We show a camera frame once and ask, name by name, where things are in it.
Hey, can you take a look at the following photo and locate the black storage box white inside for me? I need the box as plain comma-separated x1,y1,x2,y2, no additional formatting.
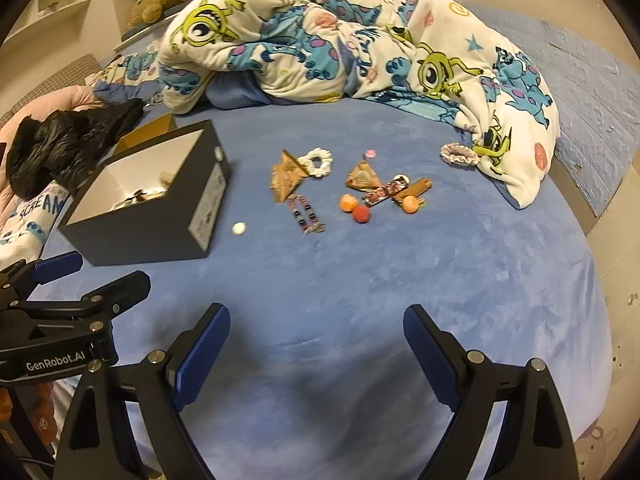
58,120,231,267

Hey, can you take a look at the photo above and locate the pink quilt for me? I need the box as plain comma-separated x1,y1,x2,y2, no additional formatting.
0,85,108,201

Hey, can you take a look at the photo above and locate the white wall shelf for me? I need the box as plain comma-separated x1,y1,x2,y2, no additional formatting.
0,0,94,52

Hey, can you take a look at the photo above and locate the black puffer jacket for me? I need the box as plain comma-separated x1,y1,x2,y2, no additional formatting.
7,97,147,200

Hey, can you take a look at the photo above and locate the grey checked headboard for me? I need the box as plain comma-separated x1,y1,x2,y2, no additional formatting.
0,52,98,122

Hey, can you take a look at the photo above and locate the person's left hand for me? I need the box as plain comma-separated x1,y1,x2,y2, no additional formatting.
31,384,57,445

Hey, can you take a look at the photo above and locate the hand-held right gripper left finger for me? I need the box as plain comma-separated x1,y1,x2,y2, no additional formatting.
52,302,232,480

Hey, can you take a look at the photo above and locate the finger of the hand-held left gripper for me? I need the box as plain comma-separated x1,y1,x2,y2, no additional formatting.
10,270,152,333
0,251,84,307

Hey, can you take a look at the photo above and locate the pink scrunchie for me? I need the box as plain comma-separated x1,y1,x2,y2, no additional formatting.
440,143,479,166

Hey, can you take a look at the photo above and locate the white lettered printed pillow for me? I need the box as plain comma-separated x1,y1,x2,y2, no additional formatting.
0,180,76,263

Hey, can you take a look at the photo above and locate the white scrunchie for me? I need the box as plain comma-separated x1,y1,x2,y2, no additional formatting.
305,147,334,179

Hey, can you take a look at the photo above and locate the white cartoon printed blanket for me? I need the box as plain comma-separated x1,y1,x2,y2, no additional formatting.
159,0,560,209

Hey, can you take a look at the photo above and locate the red black beaded bracelet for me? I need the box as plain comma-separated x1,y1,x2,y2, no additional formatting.
286,194,326,236

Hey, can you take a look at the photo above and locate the blue bed sheet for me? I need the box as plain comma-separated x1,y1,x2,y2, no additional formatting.
40,0,615,480

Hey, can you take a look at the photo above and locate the brown cardboard box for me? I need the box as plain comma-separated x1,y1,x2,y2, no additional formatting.
115,112,178,156

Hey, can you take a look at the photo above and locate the rose gold tube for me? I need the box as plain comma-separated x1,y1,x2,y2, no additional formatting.
400,176,432,200

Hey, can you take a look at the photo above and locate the blue trimmed printed pillow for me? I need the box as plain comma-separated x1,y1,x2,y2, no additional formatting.
85,50,162,90

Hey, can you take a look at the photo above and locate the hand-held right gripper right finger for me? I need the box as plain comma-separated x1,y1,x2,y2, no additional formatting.
402,304,581,480

